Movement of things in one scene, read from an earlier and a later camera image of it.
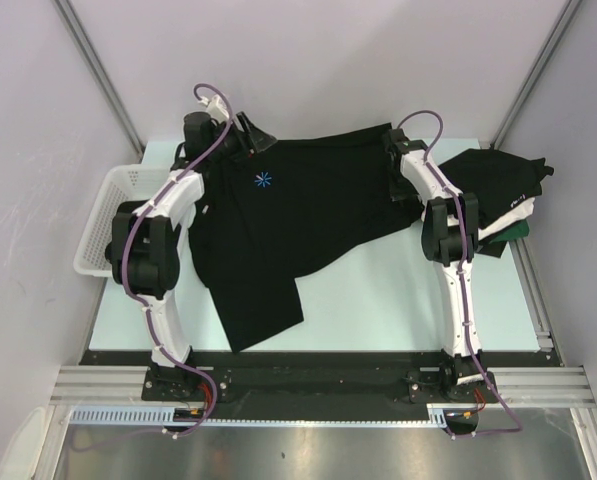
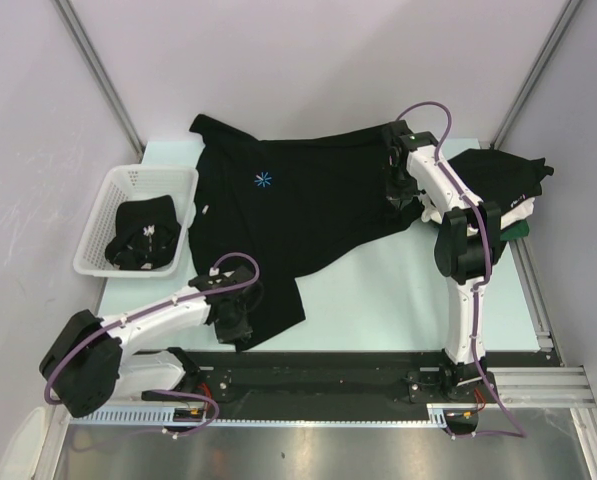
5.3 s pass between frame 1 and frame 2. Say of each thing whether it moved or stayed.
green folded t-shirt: stayed
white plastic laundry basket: stayed
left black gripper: moved
